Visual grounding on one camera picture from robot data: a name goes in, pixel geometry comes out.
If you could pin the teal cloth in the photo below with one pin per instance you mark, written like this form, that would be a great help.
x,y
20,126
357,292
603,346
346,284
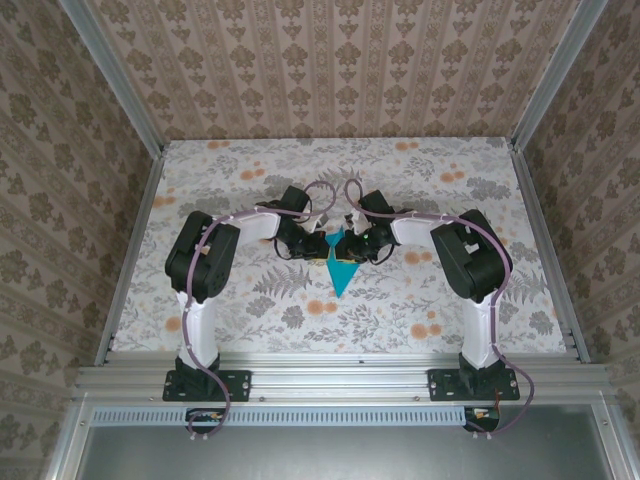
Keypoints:
x,y
342,280

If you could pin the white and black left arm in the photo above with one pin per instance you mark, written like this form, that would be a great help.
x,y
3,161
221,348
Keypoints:
x,y
200,265

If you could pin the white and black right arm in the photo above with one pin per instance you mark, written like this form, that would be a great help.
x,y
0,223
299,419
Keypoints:
x,y
475,270

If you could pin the grey metal panel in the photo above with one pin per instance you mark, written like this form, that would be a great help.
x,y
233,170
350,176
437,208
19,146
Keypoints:
x,y
325,455

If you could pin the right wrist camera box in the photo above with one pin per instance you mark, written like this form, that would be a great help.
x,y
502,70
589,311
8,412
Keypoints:
x,y
356,221

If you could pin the aluminium cross rail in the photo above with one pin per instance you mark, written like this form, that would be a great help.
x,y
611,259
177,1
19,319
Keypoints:
x,y
340,380

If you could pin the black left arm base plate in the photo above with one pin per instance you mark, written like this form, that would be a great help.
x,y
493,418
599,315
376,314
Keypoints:
x,y
240,385

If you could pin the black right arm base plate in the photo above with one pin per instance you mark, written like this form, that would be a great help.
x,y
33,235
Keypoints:
x,y
440,385

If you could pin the aluminium table side rail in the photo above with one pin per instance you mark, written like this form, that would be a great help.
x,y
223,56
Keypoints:
x,y
132,250
546,250

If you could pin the aluminium frame post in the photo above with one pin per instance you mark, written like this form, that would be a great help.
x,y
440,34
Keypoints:
x,y
120,85
556,75

